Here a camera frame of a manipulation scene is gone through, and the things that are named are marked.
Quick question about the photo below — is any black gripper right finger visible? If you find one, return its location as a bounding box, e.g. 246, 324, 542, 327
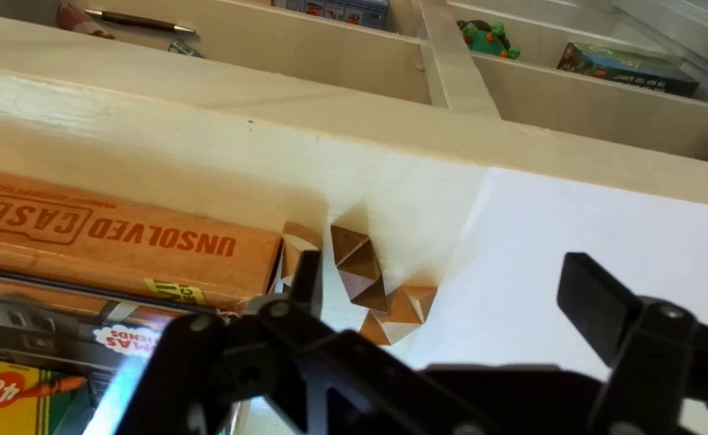
556, 251, 643, 364

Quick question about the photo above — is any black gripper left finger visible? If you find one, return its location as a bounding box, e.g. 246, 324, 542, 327
288, 251, 322, 314

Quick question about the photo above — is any dark brown wooden block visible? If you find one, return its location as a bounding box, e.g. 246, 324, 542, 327
331, 224, 386, 311

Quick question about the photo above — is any light brown block right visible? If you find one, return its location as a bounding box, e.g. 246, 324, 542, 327
279, 220, 322, 284

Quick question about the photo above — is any light brown block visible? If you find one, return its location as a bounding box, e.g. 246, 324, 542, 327
359, 284, 437, 346
279, 220, 322, 284

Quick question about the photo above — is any light brown block left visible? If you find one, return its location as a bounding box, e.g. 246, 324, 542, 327
359, 284, 437, 346

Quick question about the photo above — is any white shelf cabinet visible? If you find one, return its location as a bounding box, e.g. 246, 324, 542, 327
0, 0, 708, 211

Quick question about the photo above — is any dark book on game box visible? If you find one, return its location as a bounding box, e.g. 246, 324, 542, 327
0, 300, 173, 435

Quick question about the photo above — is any orange board game box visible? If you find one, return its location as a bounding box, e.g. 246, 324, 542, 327
0, 170, 279, 308

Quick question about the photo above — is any crayon box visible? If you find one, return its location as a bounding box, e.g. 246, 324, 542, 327
0, 359, 86, 435

